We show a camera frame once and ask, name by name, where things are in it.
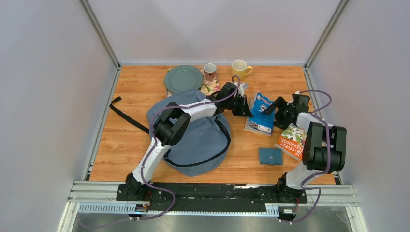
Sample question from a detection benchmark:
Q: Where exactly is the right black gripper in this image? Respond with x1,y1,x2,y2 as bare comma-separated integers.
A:
261,96,294,130

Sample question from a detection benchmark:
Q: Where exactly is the small teal wallet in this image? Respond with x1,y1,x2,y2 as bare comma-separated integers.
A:
259,148,283,166

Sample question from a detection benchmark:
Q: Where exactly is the blue-grey fabric backpack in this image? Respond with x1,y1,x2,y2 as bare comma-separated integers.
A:
109,89,232,177

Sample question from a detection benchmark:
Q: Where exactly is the purple cable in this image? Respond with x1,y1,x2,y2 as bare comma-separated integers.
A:
128,75,241,221
278,90,333,224

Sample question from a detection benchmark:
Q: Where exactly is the pink patterned mug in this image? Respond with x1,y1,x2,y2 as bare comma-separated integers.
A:
203,63,218,82

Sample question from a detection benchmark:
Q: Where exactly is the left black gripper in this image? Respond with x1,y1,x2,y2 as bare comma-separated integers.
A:
226,96,254,119

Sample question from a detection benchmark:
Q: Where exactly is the orange treehouse paperback book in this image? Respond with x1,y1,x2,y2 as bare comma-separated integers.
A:
275,123,307,161

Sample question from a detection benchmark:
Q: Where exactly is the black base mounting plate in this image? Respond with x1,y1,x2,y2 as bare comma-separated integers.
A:
116,182,308,213

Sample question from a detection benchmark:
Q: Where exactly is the green ceramic plate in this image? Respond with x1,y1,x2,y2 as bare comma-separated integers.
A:
164,65,203,94

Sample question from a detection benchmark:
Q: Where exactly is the light blue paperback book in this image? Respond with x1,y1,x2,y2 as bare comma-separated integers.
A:
244,92,274,136

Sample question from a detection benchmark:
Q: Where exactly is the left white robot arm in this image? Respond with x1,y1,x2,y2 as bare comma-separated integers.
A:
117,82,252,201

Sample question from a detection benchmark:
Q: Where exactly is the floral serving tray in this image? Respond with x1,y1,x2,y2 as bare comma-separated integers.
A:
165,65,220,97

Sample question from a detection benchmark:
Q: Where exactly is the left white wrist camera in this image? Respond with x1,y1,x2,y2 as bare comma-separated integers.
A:
234,81,248,97

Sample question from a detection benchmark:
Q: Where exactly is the aluminium front frame rail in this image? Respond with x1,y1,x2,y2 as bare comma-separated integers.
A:
58,181,367,232

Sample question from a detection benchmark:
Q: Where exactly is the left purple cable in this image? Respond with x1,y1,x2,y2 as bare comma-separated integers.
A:
128,75,241,221

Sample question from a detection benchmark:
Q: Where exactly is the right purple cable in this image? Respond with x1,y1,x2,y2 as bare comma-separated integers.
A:
278,90,333,224

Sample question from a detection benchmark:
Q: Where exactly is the yellow ceramic mug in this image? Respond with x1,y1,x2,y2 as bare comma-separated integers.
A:
232,59,253,80

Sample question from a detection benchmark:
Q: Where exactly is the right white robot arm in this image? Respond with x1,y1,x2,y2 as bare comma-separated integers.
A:
262,91,347,203

